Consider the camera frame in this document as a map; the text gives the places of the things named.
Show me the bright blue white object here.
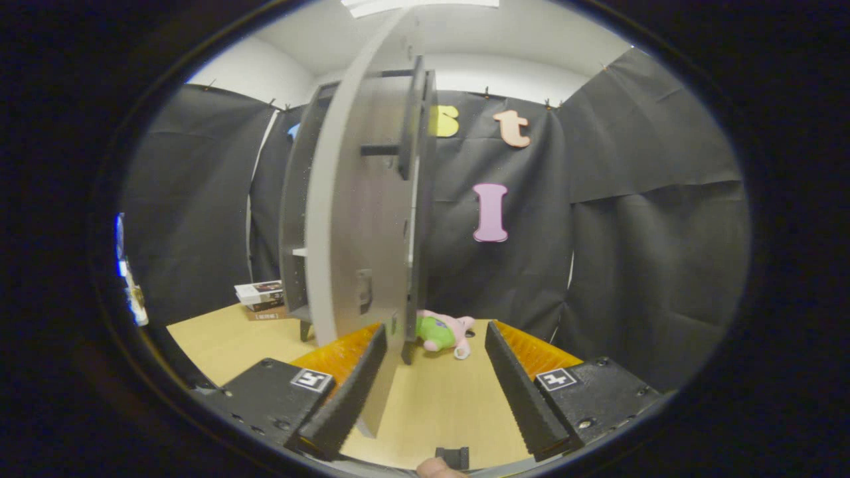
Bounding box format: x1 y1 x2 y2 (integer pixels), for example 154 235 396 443
114 212 149 327

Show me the grey shoe cabinet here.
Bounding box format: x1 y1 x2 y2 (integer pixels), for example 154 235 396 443
279 66 439 366

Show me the ceiling light panel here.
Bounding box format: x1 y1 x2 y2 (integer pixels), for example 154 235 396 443
342 0 499 17

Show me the white book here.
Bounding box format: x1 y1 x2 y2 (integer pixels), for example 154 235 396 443
234 280 285 306

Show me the black backdrop cloth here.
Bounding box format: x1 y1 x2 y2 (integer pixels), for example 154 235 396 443
120 48 751 392

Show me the brown book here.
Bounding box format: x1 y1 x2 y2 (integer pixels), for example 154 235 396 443
246 303 296 321

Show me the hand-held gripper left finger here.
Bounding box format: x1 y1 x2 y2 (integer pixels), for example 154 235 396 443
193 323 388 462

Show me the small black block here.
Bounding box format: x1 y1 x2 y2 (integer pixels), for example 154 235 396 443
435 447 470 471

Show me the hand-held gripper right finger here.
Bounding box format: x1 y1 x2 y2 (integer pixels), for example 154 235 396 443
485 320 665 462

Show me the pink green plush toy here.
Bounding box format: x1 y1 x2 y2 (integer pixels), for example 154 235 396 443
415 310 476 360

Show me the black door handle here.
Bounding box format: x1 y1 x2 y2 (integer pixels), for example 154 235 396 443
361 56 426 181

